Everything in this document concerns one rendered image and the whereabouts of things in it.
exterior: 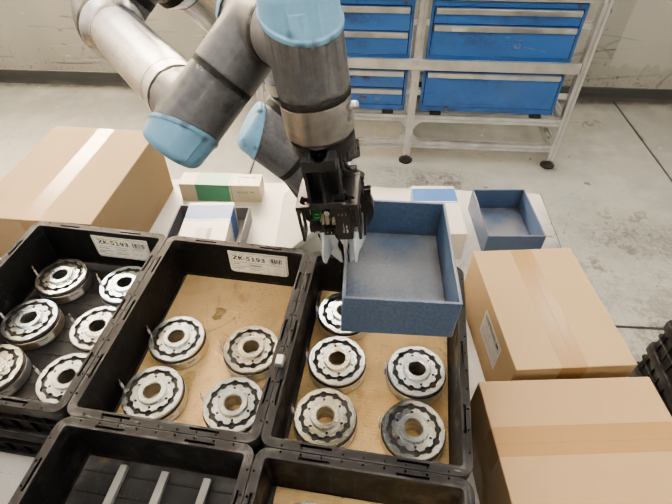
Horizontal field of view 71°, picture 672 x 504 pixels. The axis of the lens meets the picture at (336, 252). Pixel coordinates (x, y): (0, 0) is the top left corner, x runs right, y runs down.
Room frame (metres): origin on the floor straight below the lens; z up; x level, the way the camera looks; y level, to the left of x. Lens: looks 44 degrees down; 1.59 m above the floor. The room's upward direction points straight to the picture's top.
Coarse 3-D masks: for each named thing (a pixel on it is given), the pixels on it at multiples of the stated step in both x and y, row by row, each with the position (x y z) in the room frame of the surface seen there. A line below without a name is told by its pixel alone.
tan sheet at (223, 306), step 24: (192, 288) 0.67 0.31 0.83; (216, 288) 0.67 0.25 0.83; (240, 288) 0.67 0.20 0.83; (264, 288) 0.67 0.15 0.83; (288, 288) 0.67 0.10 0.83; (168, 312) 0.60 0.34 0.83; (192, 312) 0.60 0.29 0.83; (216, 312) 0.60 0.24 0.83; (240, 312) 0.60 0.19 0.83; (264, 312) 0.60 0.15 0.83; (216, 336) 0.54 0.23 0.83; (144, 360) 0.49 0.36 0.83; (216, 360) 0.49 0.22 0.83; (192, 384) 0.44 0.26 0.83; (264, 384) 0.44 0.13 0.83; (120, 408) 0.39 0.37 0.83; (192, 408) 0.39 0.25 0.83
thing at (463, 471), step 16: (320, 256) 0.66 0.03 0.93; (304, 288) 0.58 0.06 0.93; (464, 288) 0.58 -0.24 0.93; (304, 304) 0.54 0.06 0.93; (464, 304) 0.54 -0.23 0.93; (464, 320) 0.51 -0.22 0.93; (288, 336) 0.47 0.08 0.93; (464, 336) 0.47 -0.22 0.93; (288, 352) 0.44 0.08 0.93; (464, 352) 0.44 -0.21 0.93; (288, 368) 0.41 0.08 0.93; (464, 368) 0.41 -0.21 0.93; (464, 384) 0.38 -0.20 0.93; (272, 400) 0.35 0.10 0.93; (464, 400) 0.35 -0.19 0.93; (272, 416) 0.33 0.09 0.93; (464, 416) 0.34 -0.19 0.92; (464, 432) 0.31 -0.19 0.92; (288, 448) 0.28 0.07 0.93; (304, 448) 0.28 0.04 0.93; (336, 448) 0.28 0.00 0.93; (464, 448) 0.28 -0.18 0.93; (384, 464) 0.26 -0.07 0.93; (400, 464) 0.26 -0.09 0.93; (432, 464) 0.26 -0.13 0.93; (448, 464) 0.26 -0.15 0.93; (464, 464) 0.26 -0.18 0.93
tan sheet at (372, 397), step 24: (312, 336) 0.54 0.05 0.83; (384, 336) 0.54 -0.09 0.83; (408, 336) 0.54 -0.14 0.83; (432, 336) 0.54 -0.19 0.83; (384, 360) 0.49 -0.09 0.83; (312, 384) 0.44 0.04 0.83; (360, 384) 0.44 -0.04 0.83; (384, 384) 0.44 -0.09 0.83; (360, 408) 0.39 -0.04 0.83; (384, 408) 0.39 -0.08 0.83; (360, 432) 0.35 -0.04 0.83; (408, 432) 0.35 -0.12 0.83
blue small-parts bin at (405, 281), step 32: (384, 224) 0.57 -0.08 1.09; (416, 224) 0.57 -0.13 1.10; (448, 224) 0.52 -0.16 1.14; (384, 256) 0.52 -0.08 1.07; (416, 256) 0.52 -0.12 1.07; (448, 256) 0.47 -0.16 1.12; (352, 288) 0.45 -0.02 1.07; (384, 288) 0.45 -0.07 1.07; (416, 288) 0.45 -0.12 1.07; (448, 288) 0.43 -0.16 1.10; (352, 320) 0.38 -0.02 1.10; (384, 320) 0.38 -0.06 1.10; (416, 320) 0.37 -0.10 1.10; (448, 320) 0.37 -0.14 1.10
